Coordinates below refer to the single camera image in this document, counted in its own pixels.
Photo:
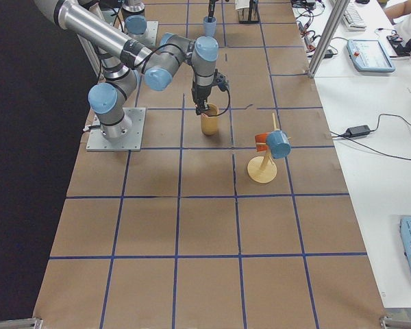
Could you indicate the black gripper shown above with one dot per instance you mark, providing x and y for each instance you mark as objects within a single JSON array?
[{"x": 200, "y": 92}]

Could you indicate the light blue plastic cup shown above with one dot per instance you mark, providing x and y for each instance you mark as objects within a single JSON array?
[{"x": 209, "y": 26}]

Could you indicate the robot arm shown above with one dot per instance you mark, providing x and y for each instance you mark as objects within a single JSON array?
[
  {"x": 135, "y": 23},
  {"x": 124, "y": 59}
]

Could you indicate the wooden bamboo cup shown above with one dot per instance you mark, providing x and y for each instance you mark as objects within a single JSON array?
[{"x": 209, "y": 121}]

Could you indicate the orange cup on stand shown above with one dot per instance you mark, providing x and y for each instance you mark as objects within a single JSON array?
[{"x": 260, "y": 140}]

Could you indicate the blue cup on stand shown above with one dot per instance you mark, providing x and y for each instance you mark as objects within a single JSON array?
[{"x": 277, "y": 142}]

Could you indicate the wooden mug tree stand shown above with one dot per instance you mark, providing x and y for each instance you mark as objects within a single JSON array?
[{"x": 262, "y": 169}]

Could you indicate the white keyboard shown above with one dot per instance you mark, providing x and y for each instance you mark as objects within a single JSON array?
[{"x": 352, "y": 19}]

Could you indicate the black power adapter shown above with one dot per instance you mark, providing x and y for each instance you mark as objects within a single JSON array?
[{"x": 357, "y": 131}]

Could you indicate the black wire mug rack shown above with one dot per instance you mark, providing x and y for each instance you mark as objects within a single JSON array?
[{"x": 247, "y": 11}]

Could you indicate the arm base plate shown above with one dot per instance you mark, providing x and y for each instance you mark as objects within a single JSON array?
[
  {"x": 124, "y": 136},
  {"x": 149, "y": 37}
]

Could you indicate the aluminium frame post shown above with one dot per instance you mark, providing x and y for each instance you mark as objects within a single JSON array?
[{"x": 327, "y": 35}]

